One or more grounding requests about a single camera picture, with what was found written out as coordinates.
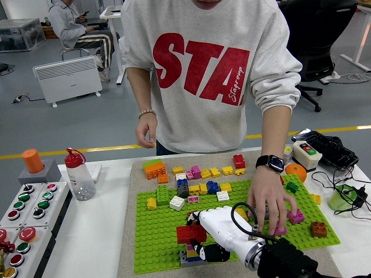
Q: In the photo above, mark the person's left hand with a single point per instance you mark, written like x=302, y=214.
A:
x=266, y=191

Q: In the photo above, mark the person's right hand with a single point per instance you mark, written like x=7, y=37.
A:
x=146, y=130

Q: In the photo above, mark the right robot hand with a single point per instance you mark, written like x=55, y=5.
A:
x=223, y=228

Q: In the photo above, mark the large red brick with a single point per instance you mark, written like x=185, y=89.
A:
x=189, y=234

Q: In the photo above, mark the pink square brick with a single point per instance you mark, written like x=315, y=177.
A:
x=296, y=217
x=281, y=230

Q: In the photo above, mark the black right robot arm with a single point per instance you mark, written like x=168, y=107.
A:
x=284, y=260

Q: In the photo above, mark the person's left forearm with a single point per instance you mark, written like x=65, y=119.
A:
x=275, y=130

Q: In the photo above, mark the person's right forearm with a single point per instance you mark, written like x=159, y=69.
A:
x=142, y=89

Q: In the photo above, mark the red square brick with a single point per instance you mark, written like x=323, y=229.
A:
x=281, y=180

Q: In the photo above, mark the long grey brick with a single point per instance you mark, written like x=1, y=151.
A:
x=265, y=213

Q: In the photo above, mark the yellow curved brick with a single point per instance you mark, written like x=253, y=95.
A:
x=243, y=215

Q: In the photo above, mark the dark green brick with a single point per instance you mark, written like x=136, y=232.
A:
x=292, y=187

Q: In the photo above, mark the white brick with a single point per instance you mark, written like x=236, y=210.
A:
x=223, y=196
x=176, y=203
x=181, y=176

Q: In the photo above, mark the lime flat brick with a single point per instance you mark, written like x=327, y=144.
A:
x=151, y=163

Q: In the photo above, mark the small yellow brick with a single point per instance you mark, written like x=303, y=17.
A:
x=239, y=172

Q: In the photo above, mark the brown square brick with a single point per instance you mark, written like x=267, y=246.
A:
x=189, y=215
x=319, y=229

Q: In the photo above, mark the pink stacked brick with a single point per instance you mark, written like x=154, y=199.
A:
x=189, y=248

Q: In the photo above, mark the yellow flat stacked brick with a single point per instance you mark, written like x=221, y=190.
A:
x=192, y=254

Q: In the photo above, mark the tall red brick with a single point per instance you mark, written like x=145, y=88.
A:
x=239, y=161

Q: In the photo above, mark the large orange brick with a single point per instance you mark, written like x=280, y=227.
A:
x=155, y=171

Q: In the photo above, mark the blue flat stacked brick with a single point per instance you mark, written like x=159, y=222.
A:
x=193, y=259

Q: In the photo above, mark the small pink flat brick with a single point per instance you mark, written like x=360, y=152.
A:
x=193, y=199

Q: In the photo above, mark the blue square brick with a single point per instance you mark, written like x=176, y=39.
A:
x=213, y=187

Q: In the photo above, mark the grey base brick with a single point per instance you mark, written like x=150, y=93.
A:
x=184, y=259

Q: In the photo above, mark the small orange brick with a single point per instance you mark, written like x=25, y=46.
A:
x=163, y=179

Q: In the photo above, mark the dark grey sloped brick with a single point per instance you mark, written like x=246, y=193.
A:
x=183, y=191

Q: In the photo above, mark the green baseplate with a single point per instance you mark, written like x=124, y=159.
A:
x=162, y=226

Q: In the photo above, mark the small blue brick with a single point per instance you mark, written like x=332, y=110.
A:
x=182, y=183

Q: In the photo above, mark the small light pink brick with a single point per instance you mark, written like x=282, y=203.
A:
x=189, y=175

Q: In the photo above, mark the tall pink brick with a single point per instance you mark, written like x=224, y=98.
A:
x=196, y=172

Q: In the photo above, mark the tall lime brick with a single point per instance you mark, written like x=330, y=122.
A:
x=163, y=196

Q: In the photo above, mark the black smartwatch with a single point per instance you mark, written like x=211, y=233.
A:
x=274, y=163

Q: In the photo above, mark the orange fruit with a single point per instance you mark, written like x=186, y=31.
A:
x=295, y=172

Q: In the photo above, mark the white flat plate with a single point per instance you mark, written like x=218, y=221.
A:
x=98, y=172

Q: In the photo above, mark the green translucent cup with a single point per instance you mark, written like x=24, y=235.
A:
x=337, y=202

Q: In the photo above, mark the black plastic tray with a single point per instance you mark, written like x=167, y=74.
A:
x=333, y=150

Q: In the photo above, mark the clear bottle red cap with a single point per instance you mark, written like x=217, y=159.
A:
x=80, y=179

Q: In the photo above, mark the white desk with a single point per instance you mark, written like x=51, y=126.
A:
x=116, y=43
x=355, y=61

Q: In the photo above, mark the white panel heater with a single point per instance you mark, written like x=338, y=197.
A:
x=68, y=78

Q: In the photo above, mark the black plug adapter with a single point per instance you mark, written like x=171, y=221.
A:
x=360, y=193

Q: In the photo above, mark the grey square block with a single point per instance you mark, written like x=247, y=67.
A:
x=52, y=173

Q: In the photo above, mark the metal chair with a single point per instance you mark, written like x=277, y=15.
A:
x=76, y=49

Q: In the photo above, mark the orange cylinder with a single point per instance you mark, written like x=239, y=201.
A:
x=32, y=160

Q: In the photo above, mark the grey push-button box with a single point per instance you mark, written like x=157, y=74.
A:
x=21, y=201
x=46, y=199

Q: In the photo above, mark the floor socket box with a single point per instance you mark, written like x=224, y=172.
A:
x=18, y=98

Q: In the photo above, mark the seated person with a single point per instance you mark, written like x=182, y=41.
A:
x=63, y=26

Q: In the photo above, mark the white power strip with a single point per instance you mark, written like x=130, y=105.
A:
x=334, y=76

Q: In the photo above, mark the wooden crate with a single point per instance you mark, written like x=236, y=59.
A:
x=50, y=31

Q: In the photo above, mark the black floor device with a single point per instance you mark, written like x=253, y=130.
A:
x=3, y=68

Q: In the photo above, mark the clear storage box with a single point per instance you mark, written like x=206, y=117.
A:
x=20, y=34

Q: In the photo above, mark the grey emergency-stop button box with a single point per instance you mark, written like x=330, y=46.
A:
x=10, y=236
x=34, y=249

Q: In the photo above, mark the black office chair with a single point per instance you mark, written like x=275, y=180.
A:
x=319, y=34

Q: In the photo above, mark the brass fitting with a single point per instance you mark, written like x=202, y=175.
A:
x=1, y=260

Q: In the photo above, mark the grey two-button switch box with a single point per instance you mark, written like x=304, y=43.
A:
x=288, y=152

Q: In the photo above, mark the white two-button switch box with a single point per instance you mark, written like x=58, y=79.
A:
x=307, y=159

